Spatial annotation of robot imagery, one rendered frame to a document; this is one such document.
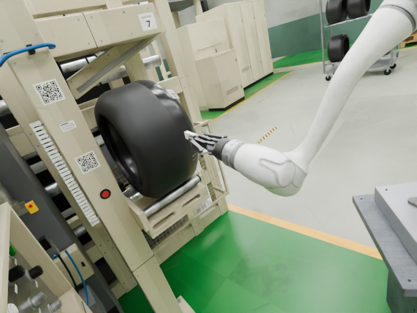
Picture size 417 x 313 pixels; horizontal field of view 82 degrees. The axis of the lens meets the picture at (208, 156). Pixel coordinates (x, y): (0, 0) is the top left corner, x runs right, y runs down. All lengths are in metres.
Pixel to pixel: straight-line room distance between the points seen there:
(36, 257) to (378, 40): 1.11
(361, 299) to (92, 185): 1.58
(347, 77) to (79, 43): 1.12
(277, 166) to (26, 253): 0.78
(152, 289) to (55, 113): 1.00
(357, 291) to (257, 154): 1.35
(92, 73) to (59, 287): 1.01
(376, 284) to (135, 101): 1.69
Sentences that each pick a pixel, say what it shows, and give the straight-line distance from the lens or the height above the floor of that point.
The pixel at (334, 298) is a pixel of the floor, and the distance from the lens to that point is 1.81.
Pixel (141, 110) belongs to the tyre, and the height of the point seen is 1.35.
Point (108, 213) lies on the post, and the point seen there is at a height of 0.97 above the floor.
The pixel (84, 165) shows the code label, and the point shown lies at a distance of 1.08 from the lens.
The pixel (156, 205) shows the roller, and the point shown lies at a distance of 1.17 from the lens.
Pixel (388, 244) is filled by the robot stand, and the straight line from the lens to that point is 1.21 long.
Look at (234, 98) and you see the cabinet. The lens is 6.08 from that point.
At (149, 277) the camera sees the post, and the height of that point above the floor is 0.52.
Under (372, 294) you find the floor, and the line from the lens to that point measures 1.85.
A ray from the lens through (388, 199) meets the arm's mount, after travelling 1.28.
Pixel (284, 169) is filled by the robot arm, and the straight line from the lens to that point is 0.62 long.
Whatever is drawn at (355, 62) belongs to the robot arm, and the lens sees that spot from 0.72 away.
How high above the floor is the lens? 1.51
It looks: 24 degrees down
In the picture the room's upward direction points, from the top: 17 degrees counter-clockwise
